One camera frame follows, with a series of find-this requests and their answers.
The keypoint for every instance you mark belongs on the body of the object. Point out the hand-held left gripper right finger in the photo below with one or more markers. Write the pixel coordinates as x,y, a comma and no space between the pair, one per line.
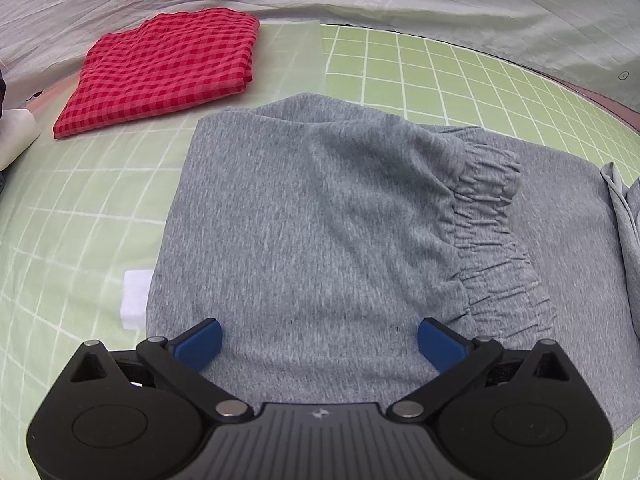
440,344

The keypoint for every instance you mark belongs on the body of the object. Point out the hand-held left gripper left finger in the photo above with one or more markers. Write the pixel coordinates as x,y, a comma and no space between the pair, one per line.
200,344

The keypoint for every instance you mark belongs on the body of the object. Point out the grey pants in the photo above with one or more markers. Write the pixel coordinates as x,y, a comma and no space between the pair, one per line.
310,220

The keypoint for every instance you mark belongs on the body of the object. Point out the small white paper piece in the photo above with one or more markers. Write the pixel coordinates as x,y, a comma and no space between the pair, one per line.
136,300

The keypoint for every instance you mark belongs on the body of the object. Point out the translucent plastic sheet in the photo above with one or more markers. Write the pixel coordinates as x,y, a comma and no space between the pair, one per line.
50,200

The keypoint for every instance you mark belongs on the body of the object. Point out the green checked tablecloth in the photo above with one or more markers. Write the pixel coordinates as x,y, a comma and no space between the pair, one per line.
450,70

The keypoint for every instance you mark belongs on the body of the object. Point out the red checked cloth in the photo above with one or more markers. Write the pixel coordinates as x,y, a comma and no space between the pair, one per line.
160,67

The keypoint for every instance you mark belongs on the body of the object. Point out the white folded garment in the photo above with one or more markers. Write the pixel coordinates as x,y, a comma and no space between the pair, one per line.
15,132

